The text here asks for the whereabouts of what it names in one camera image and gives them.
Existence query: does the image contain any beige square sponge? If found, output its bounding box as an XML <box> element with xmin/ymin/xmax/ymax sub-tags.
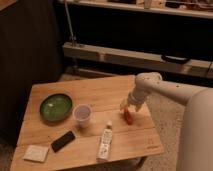
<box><xmin>23</xmin><ymin>145</ymin><xmax>49</xmax><ymax>162</ymax></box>

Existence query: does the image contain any metal stand pole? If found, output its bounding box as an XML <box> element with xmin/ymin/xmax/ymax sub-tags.
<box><xmin>64</xmin><ymin>0</ymin><xmax>77</xmax><ymax>46</ymax></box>

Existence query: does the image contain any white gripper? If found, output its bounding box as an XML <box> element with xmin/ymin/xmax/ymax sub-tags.
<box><xmin>120</xmin><ymin>88</ymin><xmax>147</xmax><ymax>112</ymax></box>

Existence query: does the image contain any clear plastic cup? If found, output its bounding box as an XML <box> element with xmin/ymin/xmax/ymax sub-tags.
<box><xmin>73</xmin><ymin>104</ymin><xmax>92</xmax><ymax>128</ymax></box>

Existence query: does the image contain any green bowl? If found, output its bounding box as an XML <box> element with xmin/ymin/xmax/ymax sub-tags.
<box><xmin>39</xmin><ymin>93</ymin><xmax>73</xmax><ymax>122</ymax></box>

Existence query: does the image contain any low white shelf bench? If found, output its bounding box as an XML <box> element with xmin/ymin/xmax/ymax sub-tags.
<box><xmin>63</xmin><ymin>42</ymin><xmax>213</xmax><ymax>79</ymax></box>

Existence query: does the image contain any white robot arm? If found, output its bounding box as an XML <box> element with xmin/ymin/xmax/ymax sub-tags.
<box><xmin>120</xmin><ymin>72</ymin><xmax>213</xmax><ymax>171</ymax></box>

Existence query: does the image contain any upper wall shelf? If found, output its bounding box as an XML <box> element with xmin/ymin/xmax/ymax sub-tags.
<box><xmin>56</xmin><ymin>0</ymin><xmax>213</xmax><ymax>20</ymax></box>

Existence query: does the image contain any black object on bench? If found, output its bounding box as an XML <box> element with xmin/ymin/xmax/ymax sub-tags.
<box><xmin>161</xmin><ymin>55</ymin><xmax>191</xmax><ymax>64</ymax></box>

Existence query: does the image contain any black rectangular phone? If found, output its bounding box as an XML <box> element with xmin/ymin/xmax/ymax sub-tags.
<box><xmin>51</xmin><ymin>131</ymin><xmax>75</xmax><ymax>152</ymax></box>

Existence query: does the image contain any white bottle with label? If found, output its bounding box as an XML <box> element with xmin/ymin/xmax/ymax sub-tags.
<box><xmin>97</xmin><ymin>121</ymin><xmax>113</xmax><ymax>162</ymax></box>

